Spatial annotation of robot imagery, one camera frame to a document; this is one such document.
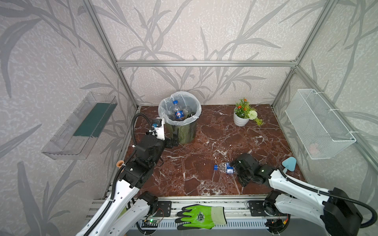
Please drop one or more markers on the white wire mesh basket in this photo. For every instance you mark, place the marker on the white wire mesh basket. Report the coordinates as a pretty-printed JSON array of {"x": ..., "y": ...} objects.
[{"x": 320, "y": 129}]

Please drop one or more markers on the circuit board with wires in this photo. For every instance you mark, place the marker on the circuit board with wires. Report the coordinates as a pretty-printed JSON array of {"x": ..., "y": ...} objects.
[
  {"x": 153, "y": 221},
  {"x": 277, "y": 226}
]

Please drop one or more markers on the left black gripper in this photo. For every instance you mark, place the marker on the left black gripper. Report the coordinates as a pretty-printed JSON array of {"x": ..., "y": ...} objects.
[{"x": 170, "y": 141}]

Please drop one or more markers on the blue cap pepsi bottle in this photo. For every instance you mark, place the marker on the blue cap pepsi bottle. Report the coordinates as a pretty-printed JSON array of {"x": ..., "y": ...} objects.
[{"x": 178, "y": 111}]

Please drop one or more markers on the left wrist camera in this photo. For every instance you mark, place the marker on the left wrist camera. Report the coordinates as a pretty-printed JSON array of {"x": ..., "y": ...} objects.
[{"x": 158, "y": 128}]

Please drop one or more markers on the clear acrylic wall shelf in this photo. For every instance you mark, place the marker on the clear acrylic wall shelf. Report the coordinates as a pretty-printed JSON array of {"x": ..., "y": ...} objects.
[{"x": 80, "y": 132}]

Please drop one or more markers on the left circuit board with wires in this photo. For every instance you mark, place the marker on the left circuit board with wires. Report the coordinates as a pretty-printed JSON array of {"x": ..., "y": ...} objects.
[{"x": 153, "y": 221}]

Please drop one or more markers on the green wood-pattern trash bin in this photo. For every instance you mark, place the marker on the green wood-pattern trash bin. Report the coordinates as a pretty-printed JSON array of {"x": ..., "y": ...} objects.
[{"x": 185, "y": 134}]

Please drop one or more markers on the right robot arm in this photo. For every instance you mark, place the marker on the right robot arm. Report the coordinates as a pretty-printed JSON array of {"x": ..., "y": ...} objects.
[{"x": 333, "y": 210}]

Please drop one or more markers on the green and black work glove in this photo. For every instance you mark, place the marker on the green and black work glove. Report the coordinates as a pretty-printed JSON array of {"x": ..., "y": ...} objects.
[{"x": 200, "y": 217}]

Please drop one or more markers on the small terracotta pot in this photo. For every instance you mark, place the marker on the small terracotta pot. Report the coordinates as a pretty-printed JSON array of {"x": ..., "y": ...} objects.
[{"x": 120, "y": 164}]

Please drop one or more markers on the right circuit board with wires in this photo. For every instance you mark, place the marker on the right circuit board with wires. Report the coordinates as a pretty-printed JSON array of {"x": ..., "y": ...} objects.
[{"x": 277, "y": 226}]

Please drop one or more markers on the light blue small shovel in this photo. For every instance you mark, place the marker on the light blue small shovel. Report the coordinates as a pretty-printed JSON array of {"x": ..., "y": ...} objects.
[{"x": 289, "y": 164}]

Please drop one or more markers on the white pot with artificial flowers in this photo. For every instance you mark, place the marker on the white pot with artificial flowers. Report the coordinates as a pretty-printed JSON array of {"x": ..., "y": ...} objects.
[{"x": 243, "y": 113}]

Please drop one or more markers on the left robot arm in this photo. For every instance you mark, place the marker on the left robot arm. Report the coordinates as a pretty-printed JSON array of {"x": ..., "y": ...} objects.
[{"x": 121, "y": 211}]

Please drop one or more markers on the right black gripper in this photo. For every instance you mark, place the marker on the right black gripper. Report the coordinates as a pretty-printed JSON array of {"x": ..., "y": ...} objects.
[{"x": 237, "y": 170}]

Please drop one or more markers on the blue cap blue label bottle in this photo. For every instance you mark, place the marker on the blue cap blue label bottle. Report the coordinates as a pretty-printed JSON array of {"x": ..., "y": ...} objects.
[{"x": 224, "y": 167}]

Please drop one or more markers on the clear plastic bin liner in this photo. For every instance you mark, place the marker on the clear plastic bin liner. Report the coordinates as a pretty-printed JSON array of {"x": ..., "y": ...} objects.
[{"x": 185, "y": 99}]

